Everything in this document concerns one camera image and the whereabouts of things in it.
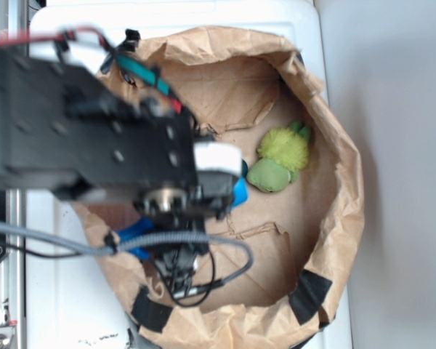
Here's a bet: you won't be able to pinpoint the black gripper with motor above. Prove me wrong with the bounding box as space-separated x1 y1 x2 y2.
134 141 242 222

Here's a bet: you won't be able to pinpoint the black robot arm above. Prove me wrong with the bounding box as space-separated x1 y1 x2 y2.
0 47 241 222

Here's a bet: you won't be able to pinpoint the green plush turtle toy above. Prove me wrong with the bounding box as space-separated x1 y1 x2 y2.
246 121 312 193

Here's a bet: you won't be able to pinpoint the crumpled brown paper bag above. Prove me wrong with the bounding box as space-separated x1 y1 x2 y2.
72 25 366 349

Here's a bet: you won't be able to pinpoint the black tape piece right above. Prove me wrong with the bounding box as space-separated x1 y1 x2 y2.
288 269 333 325

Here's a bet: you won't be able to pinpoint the black tape piece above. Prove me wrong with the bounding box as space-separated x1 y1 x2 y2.
288 269 333 325
130 286 173 333

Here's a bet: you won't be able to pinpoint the black tape piece left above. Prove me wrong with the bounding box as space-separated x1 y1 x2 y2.
130 286 173 333

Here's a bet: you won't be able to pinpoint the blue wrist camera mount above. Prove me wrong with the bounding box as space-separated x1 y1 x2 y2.
116 217 153 261

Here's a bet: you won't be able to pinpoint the grey braided cable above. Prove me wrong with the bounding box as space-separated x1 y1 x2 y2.
0 217 254 309

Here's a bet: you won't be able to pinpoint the red and black wires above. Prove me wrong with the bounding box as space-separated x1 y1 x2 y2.
0 25 117 54

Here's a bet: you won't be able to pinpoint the aluminium rail with bracket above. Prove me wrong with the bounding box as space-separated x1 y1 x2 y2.
0 1 29 348

